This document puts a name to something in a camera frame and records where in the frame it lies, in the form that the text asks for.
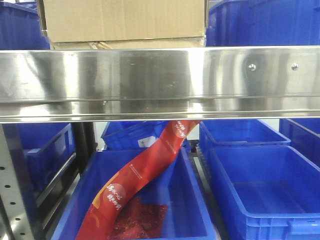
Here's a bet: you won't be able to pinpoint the blue bin rear centre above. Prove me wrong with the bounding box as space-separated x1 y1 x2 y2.
101 120 169 150

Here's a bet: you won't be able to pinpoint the blue bin upper left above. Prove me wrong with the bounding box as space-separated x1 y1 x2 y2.
0 0 50 50

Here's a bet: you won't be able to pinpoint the blue bin upper right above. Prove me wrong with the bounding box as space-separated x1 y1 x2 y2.
206 0 320 47

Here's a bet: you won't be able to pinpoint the lidded cardboard box black label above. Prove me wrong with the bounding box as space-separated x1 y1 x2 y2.
37 0 208 50

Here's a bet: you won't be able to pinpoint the stainless steel shelf beam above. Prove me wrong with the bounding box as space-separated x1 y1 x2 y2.
0 46 320 124

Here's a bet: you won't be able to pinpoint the red mesh bag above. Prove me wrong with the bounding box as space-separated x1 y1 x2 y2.
108 197 168 240

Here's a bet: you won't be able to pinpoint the blue bin far right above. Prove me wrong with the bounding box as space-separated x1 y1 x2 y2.
279 118 320 167

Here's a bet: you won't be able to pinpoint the blue bin lower right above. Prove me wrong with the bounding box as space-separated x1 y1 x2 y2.
208 146 320 240

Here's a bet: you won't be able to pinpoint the blue bin rear right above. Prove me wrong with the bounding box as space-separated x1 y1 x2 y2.
199 119 291 165

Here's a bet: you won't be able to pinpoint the red printed banner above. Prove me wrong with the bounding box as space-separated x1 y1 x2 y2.
75 120 200 240

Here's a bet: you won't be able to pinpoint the blue bin lower left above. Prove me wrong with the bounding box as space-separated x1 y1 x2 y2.
17 122 76 192

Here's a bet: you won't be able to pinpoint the perforated steel shelf upright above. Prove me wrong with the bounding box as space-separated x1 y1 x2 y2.
0 124 44 240

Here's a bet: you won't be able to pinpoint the blue bin with banner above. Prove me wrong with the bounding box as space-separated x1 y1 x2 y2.
51 148 216 240

